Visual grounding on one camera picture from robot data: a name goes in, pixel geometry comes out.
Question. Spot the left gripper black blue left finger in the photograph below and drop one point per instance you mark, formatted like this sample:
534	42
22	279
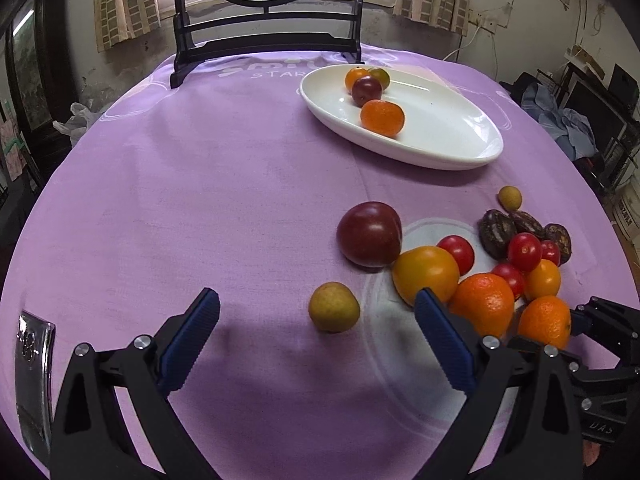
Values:
90	438

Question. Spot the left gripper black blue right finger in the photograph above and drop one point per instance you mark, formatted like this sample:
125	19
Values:
542	439

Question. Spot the small orange tomato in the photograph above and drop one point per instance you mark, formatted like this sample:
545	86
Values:
544	280
353	75

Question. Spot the large orange mandarin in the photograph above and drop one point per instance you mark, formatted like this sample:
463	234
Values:
486	301

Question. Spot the red cherry tomato small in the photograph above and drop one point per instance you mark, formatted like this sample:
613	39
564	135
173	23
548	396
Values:
550	251

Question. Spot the dark passion fruit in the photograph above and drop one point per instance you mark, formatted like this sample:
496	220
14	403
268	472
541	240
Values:
496	230
526	223
559	234

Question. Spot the large yellow orange tomato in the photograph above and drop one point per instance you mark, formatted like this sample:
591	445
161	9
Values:
425	267

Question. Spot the small yellow longan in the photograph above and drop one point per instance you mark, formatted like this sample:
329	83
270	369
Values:
510	198

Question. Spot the green yellow small fruit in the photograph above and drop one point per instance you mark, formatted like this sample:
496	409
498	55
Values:
333	308

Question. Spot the large dark red plum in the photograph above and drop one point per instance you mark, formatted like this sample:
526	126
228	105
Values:
370	235

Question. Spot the silver metal object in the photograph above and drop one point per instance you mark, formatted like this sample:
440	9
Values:
33	357

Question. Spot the blue cloth pile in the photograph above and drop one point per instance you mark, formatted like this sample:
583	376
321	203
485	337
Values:
567	128

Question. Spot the black monitor shelf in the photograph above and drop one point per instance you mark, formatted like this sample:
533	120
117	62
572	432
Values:
615	131

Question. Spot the purple tablecloth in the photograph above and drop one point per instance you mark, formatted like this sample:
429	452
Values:
228	182

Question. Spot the white oval plate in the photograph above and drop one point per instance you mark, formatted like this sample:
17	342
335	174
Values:
443	130

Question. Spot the white plastic bag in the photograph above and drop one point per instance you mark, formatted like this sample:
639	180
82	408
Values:
81	119

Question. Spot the orange mandarin on plate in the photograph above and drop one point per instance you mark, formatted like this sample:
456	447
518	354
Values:
382	117

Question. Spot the small dark plum on plate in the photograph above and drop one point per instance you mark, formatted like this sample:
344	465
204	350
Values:
365	89

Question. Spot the green orange tomato on plate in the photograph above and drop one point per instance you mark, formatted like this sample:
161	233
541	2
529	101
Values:
381	76

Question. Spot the small orange tomato on plate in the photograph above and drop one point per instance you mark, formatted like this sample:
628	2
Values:
353	75

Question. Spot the left beige curtain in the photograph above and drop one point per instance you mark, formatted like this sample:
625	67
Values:
116	21

